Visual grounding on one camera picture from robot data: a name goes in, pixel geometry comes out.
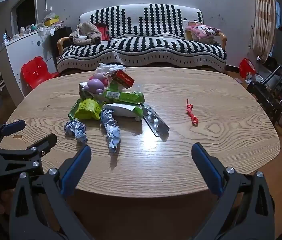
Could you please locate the white and green snack bag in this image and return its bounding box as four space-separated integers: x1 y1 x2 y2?
103 103 144 122

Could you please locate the yellow-green snack bag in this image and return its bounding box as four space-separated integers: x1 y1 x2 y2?
68 98 104 121

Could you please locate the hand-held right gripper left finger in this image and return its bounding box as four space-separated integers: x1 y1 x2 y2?
9 144 93 240

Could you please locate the silver blister pack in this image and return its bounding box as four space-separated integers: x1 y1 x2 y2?
142 104 170 137

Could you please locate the red child's chair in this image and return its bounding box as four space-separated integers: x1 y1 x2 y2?
20 56 60 89

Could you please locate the white cabinet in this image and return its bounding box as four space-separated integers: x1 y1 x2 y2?
0 29 59 99

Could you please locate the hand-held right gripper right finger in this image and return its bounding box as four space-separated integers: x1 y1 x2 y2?
191 142 276 240

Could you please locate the row of small bottles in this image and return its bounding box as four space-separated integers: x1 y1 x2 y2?
18 24 44 34

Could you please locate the red cushion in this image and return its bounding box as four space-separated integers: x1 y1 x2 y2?
95 23 110 41

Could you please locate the brown clothing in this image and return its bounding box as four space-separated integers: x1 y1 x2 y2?
69 21 103 46

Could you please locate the red ribbon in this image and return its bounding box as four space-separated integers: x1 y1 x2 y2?
186 99 199 125

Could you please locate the blue-white wrapper long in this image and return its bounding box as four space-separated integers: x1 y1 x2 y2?
100 109 121 153

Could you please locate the white plastic bag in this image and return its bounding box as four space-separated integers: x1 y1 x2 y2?
96 62 127 78

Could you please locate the blue-white wrapper small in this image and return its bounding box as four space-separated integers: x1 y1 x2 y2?
64 120 88 144

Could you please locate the yellow box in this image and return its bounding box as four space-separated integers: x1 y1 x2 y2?
44 17 59 27

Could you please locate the small silver packet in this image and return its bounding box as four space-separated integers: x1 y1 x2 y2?
78 81 93 100

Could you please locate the red bag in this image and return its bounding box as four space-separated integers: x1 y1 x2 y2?
239 58 256 78

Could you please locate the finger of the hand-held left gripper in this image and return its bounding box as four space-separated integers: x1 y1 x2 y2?
0 119 26 155
0 133 58 178

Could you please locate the black side cabinet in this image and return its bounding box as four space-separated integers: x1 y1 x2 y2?
50 26 73 58

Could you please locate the purple and pink toy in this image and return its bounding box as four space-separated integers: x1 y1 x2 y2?
83 72 111 96

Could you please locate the red cardboard box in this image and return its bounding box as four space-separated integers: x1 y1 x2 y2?
110 70 135 89

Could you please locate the beige patterned curtain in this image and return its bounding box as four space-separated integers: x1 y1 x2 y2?
253 0 276 63

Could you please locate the pink cartoon pillow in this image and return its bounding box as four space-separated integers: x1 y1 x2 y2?
185 24 222 40

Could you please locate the black and white striped sofa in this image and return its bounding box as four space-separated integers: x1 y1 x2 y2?
56 4 227 74

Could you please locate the green wrapper with white label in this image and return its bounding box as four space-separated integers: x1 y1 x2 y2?
102 82 145 105

